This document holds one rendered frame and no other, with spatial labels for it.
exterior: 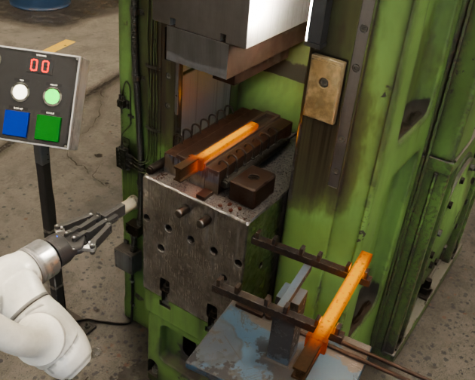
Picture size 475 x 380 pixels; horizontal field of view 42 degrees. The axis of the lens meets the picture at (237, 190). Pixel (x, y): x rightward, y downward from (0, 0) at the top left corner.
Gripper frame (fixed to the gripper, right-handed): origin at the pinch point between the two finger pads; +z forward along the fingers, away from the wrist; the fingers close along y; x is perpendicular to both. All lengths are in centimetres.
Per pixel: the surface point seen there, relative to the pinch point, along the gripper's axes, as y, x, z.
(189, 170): 0.7, -0.9, 29.7
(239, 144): 3, -1, 52
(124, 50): -40, 18, 48
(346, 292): 57, -3, 15
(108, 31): -293, -101, 299
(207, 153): 0.6, 0.9, 38.4
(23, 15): -375, -101, 274
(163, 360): -7, -84, 30
